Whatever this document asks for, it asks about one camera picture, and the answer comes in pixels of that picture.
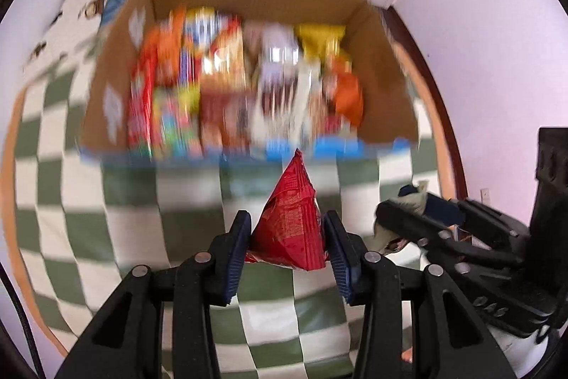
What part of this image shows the cream and blue snack packet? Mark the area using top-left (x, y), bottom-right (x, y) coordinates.
top-left (373, 179), bottom-right (466, 251)

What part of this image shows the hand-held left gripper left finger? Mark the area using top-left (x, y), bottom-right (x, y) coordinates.
top-left (55, 209), bottom-right (253, 379)

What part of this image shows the red snack packet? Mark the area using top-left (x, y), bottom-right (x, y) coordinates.
top-left (244, 148), bottom-right (331, 272)

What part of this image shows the pile of assorted snack packets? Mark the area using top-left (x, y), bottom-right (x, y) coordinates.
top-left (126, 6), bottom-right (367, 160)

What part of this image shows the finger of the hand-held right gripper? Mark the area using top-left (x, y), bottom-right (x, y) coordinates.
top-left (375, 199), bottom-right (524, 269)
top-left (457, 199), bottom-right (531, 244)

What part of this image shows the green and cream checkered blanket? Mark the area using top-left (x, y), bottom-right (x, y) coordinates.
top-left (0, 50), bottom-right (449, 379)

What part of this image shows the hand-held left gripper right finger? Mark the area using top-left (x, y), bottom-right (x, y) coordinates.
top-left (322, 210), bottom-right (518, 379)

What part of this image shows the brown wooden bed frame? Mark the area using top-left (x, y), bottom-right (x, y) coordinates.
top-left (382, 6), bottom-right (469, 202)

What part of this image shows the black cable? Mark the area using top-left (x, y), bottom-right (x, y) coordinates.
top-left (0, 264), bottom-right (45, 379)

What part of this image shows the cardboard box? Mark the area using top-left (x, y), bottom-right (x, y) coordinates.
top-left (80, 0), bottom-right (420, 162)

